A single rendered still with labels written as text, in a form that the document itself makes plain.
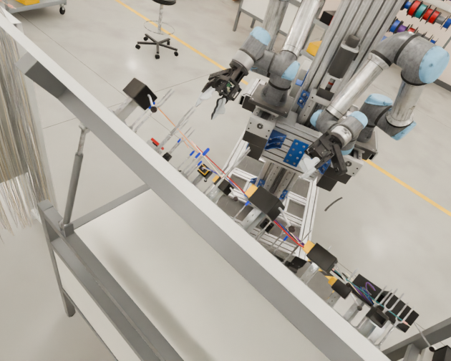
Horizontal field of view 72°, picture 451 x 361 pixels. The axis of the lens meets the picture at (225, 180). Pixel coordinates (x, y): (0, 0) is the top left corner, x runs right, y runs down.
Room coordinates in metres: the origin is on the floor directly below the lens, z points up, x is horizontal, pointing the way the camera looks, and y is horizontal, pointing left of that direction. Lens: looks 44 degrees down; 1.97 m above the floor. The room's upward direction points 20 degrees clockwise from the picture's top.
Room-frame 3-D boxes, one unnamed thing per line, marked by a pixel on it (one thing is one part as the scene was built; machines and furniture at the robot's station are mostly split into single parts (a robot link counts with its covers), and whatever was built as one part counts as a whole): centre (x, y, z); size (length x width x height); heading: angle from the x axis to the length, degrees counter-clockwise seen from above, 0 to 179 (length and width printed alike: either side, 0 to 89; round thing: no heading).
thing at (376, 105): (1.56, -0.59, 1.33); 0.13 x 0.12 x 0.14; 49
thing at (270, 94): (1.61, -0.09, 1.21); 0.15 x 0.15 x 0.10
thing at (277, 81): (1.61, -0.08, 1.33); 0.13 x 0.12 x 0.14; 87
